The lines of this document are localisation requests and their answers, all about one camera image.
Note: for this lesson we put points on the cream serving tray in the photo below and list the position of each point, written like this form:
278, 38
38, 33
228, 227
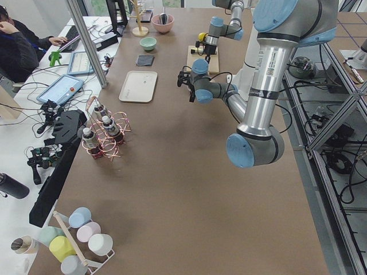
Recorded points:
138, 87

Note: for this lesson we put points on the aluminium frame post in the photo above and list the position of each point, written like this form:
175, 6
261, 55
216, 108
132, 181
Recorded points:
89, 47

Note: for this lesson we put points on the blue cup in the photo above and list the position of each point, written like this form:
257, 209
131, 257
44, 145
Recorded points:
80, 217

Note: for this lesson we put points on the paper cup with steel insert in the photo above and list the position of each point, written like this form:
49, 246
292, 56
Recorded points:
25, 245

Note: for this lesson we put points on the steel scoop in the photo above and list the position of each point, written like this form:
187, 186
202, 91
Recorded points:
163, 18

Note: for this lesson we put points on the wooden mug tree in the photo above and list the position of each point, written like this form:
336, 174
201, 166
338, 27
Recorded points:
140, 30

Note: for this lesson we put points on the pink cup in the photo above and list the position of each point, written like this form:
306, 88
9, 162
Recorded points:
85, 232

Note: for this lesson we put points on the blue teach pendant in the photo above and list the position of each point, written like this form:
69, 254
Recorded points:
61, 90
79, 64

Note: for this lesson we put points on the green bowl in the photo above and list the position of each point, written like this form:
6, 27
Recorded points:
148, 43

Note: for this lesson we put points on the white cup rack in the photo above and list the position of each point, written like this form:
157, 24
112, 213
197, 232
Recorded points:
88, 258

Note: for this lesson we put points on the black thermos bottle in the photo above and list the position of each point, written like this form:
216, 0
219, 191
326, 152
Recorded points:
12, 187

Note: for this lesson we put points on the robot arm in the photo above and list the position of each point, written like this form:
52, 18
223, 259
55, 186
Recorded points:
281, 27
218, 28

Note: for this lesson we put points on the black keyboard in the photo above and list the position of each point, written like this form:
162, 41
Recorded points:
72, 40

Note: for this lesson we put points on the seated person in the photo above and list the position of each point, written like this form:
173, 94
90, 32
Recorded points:
21, 49

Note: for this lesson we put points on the copper wire bottle rack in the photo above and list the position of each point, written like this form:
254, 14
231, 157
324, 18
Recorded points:
108, 146

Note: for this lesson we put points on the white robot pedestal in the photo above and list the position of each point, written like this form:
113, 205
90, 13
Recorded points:
243, 78

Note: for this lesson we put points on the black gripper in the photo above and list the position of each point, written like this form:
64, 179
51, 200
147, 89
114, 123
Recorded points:
210, 48
191, 88

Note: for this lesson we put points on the black camera stand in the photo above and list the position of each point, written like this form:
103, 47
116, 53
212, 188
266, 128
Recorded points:
65, 133

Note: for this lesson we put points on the white cup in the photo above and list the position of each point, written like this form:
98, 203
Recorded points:
100, 244

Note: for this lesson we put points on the grey cup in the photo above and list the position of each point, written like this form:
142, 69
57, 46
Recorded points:
72, 265

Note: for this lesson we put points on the yellow cup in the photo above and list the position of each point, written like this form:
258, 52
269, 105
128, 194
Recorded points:
61, 248

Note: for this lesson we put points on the grey folded cloth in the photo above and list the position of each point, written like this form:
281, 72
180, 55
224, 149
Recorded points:
145, 60

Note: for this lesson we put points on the drink bottle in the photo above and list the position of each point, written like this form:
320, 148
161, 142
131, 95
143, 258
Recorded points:
110, 127
100, 111
90, 140

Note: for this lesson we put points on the green cup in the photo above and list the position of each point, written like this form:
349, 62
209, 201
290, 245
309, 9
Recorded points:
48, 234

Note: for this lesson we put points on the wooden cutting board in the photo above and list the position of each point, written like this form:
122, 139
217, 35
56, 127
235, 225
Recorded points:
213, 65

